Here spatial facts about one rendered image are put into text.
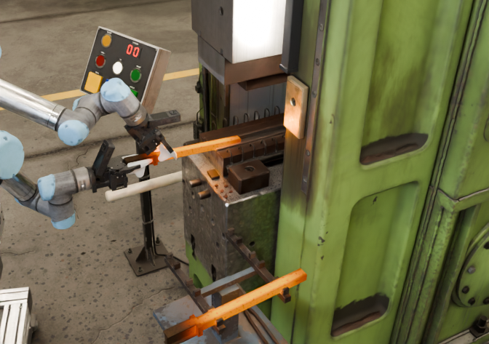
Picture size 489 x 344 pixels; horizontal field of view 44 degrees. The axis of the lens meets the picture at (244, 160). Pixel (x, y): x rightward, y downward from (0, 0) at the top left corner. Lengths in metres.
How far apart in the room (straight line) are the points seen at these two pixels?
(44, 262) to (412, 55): 2.12
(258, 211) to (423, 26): 0.80
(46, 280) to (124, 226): 0.51
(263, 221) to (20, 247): 1.59
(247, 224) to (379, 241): 0.48
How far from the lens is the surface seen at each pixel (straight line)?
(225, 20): 1.82
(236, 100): 2.30
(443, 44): 1.85
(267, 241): 2.18
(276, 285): 1.69
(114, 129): 4.17
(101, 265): 3.13
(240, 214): 2.03
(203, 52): 2.01
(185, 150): 2.05
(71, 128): 1.77
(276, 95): 2.38
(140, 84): 2.38
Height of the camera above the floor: 2.14
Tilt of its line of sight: 34 degrees down
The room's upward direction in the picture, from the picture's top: 2 degrees clockwise
